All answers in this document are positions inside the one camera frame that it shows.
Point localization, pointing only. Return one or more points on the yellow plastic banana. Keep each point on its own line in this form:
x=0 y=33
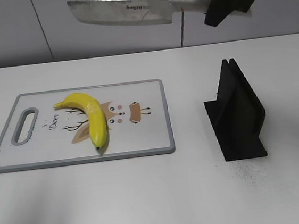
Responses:
x=93 y=110

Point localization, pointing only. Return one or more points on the black knife stand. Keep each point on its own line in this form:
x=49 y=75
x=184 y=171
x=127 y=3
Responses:
x=236 y=115

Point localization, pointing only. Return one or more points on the white grey-rimmed cutting board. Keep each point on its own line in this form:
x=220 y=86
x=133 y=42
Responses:
x=38 y=136

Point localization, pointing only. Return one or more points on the white-handled kitchen knife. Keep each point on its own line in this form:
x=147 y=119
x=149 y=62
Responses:
x=136 y=12

